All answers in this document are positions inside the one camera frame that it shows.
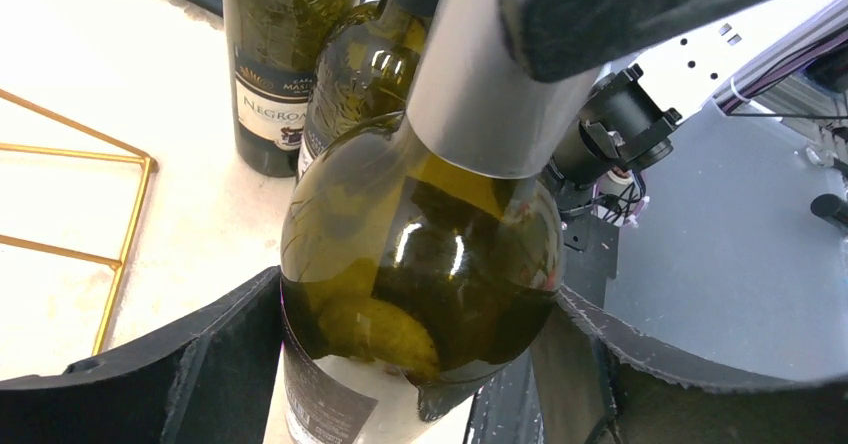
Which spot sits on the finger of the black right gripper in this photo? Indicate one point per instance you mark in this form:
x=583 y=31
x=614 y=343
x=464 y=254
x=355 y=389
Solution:
x=552 y=40

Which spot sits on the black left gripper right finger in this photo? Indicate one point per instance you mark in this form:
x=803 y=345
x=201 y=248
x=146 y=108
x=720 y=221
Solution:
x=666 y=395

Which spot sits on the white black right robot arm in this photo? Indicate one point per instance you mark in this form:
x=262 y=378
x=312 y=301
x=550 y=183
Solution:
x=683 y=51

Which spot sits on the dark green bottle right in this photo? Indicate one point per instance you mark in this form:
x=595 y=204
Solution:
x=273 y=46

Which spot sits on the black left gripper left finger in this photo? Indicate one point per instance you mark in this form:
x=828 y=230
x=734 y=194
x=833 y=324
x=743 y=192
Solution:
x=207 y=377

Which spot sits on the dark green bottle white label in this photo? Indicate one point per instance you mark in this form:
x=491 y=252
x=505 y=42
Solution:
x=365 y=70

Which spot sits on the gold wire wine rack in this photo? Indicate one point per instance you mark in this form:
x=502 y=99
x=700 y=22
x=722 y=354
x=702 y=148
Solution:
x=72 y=199

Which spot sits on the olive bottle silver foil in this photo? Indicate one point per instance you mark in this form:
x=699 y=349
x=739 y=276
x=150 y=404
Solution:
x=422 y=255

